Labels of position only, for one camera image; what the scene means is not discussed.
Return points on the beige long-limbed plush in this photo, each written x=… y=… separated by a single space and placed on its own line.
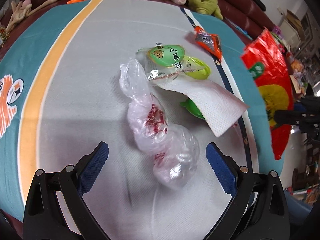
x=20 y=15

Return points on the red snack bag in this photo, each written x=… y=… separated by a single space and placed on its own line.
x=265 y=65

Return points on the red leather sofa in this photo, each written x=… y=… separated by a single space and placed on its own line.
x=240 y=12

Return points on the clear green label packet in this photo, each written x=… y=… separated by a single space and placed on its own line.
x=165 y=55

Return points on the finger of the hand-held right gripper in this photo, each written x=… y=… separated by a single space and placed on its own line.
x=310 y=105
x=287 y=117

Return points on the lime green plastic lid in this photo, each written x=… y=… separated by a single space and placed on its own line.
x=200 y=67

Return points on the cardboard box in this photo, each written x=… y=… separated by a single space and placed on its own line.
x=293 y=25

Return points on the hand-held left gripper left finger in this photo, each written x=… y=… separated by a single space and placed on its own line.
x=95 y=165

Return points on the orange foil wrapper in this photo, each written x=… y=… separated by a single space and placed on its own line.
x=207 y=41

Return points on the person's denim leg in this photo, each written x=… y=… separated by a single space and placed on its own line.
x=297 y=215

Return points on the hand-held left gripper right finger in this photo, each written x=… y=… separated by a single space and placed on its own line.
x=222 y=170

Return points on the gold blue packet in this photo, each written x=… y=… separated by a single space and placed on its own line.
x=3 y=36

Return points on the green plastic piece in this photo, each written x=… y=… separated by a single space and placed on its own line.
x=193 y=108

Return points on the clear plastic bag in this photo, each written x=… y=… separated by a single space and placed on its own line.
x=180 y=155

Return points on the white paper towel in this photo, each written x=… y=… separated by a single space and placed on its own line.
x=212 y=105

